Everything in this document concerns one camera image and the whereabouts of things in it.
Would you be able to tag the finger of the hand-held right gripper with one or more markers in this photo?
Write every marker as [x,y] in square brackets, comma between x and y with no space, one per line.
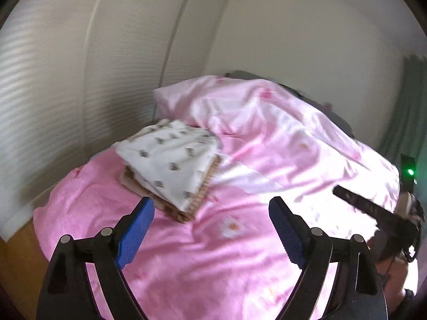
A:
[357,201]

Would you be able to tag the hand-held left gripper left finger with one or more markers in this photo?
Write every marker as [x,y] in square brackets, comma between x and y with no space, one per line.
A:
[136,233]

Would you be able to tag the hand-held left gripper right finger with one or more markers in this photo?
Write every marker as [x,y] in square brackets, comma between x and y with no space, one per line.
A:
[283,231]

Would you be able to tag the cream printed polo shirt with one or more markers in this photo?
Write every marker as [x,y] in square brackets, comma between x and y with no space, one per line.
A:
[166,160]

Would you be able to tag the person's right forearm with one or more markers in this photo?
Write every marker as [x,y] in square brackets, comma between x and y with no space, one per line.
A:
[395,281]

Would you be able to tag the pink floral duvet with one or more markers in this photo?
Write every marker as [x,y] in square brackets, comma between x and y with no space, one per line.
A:
[233,240]

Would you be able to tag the folded brown patterned garment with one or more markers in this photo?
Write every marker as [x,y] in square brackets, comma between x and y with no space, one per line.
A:
[197,203]

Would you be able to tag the green curtain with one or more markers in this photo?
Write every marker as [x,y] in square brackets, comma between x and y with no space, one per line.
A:
[407,113]

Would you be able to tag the white louvered wardrobe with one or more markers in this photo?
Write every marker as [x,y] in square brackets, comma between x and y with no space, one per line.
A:
[66,73]

